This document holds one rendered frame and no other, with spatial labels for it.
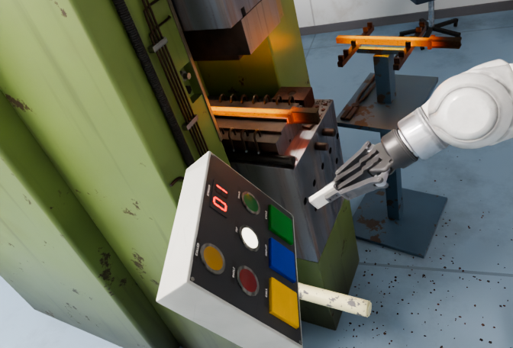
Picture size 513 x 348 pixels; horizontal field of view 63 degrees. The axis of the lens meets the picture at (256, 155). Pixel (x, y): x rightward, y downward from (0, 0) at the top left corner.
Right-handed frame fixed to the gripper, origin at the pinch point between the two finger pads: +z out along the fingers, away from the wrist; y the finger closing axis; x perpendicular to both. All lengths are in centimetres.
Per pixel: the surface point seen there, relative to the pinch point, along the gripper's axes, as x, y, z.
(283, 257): 0.1, -9.7, 12.5
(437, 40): -30, 75, -36
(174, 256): 22.5, -19.4, 18.3
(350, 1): -94, 335, -2
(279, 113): -0.5, 46.9, 12.1
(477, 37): -161, 262, -64
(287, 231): -1.7, -1.4, 12.6
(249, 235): 9.9, -9.8, 12.9
